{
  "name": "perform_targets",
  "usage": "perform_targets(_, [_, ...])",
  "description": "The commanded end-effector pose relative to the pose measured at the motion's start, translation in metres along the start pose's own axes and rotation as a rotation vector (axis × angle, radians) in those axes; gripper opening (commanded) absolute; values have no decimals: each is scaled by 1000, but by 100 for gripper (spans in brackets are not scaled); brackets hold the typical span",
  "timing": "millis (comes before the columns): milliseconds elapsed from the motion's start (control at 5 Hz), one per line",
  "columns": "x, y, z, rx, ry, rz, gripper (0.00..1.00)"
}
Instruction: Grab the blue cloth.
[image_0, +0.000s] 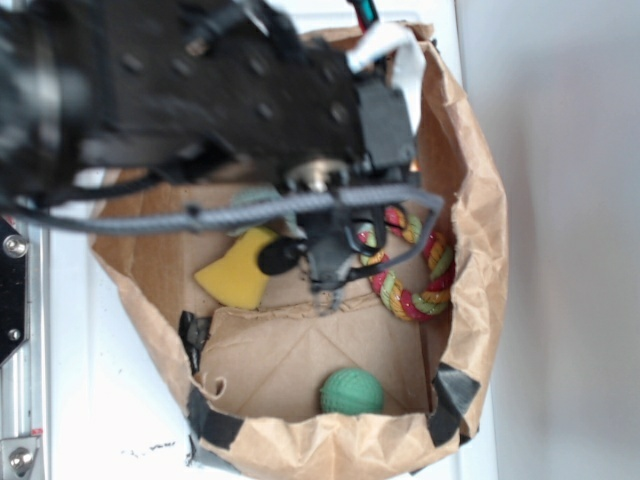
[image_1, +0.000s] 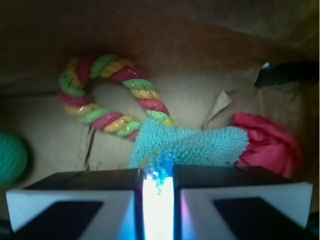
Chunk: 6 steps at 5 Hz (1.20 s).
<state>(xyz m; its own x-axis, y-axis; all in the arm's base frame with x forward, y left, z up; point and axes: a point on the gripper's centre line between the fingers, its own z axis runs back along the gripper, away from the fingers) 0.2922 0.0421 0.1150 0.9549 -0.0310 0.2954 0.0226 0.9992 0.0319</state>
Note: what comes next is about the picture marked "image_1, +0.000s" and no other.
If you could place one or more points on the green rubber ball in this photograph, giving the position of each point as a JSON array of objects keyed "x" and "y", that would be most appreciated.
[{"x": 13, "y": 158}]

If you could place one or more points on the crumpled red paper ball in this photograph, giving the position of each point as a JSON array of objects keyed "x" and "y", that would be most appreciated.
[{"x": 269, "y": 145}]

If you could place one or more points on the light blue terry cloth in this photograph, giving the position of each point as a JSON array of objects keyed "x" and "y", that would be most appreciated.
[{"x": 158, "y": 148}]

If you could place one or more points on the multicolour rope ring toy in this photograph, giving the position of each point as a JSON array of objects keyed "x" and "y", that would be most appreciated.
[{"x": 76, "y": 76}]

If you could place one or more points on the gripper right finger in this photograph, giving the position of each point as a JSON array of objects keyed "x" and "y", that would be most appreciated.
[{"x": 239, "y": 203}]

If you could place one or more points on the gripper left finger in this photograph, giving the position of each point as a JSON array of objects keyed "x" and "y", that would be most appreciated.
[{"x": 84, "y": 205}]

